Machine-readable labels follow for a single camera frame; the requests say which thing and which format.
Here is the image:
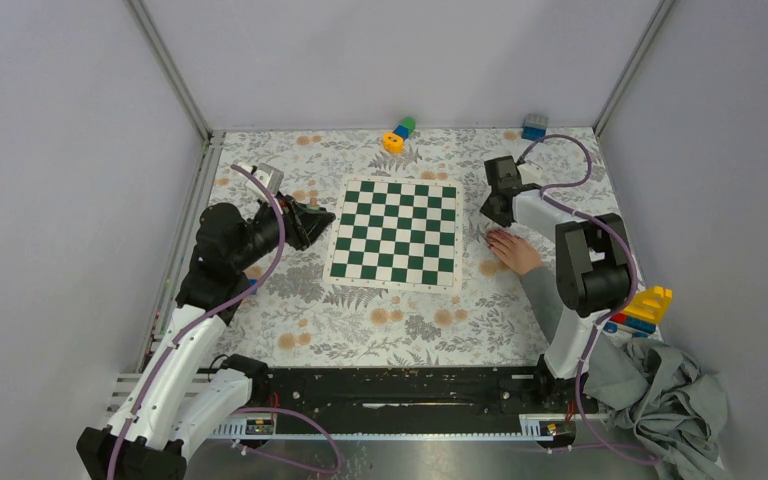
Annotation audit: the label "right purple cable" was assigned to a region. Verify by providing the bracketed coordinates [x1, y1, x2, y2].
[518, 134, 660, 468]

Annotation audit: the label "grey cloth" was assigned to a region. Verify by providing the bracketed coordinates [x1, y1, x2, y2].
[584, 338, 732, 479]

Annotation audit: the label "purple cable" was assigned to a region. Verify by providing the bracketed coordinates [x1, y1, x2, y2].
[105, 163, 346, 480]
[518, 134, 660, 468]

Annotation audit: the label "orange round toy brick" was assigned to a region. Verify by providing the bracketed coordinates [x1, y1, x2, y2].
[381, 132, 404, 154]

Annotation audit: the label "red blue toy brick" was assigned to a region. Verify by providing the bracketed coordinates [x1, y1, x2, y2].
[604, 313, 657, 337]

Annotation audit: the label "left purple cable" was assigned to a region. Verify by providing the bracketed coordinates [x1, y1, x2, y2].
[105, 163, 346, 480]

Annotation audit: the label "floral tablecloth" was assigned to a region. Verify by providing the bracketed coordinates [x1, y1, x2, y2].
[209, 127, 618, 366]

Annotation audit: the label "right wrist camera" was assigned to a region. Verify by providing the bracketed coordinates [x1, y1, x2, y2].
[517, 163, 544, 189]

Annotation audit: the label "blue green toy block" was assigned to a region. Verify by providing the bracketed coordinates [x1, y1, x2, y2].
[392, 116, 416, 141]

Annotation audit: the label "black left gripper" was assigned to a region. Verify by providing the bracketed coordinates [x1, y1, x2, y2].
[233, 191, 336, 271]

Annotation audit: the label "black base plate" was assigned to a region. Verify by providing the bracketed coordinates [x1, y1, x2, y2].
[178, 364, 597, 439]

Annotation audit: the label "blue grey toy brick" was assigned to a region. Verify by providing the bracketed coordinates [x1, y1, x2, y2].
[521, 113, 549, 141]

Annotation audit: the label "person's hand painted nails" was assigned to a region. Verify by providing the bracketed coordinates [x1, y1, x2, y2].
[485, 230, 543, 275]

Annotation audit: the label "yellow toy piece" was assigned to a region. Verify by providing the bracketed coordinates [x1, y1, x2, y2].
[622, 286, 673, 325]

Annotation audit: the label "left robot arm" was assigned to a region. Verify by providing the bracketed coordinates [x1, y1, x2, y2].
[76, 194, 336, 479]

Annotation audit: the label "grey sleeved forearm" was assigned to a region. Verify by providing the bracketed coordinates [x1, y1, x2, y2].
[520, 266, 565, 344]

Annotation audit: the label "aluminium frame rail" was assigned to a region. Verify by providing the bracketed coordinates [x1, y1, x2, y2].
[133, 130, 226, 373]

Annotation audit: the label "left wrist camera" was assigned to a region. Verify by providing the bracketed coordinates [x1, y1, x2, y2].
[231, 164, 284, 202]

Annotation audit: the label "green white chessboard mat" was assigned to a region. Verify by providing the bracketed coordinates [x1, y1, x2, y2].
[323, 175, 464, 295]

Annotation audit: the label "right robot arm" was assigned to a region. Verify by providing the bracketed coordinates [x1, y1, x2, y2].
[480, 156, 636, 412]

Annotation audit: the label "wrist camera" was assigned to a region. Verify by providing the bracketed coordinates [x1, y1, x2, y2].
[231, 164, 284, 202]
[517, 163, 544, 189]

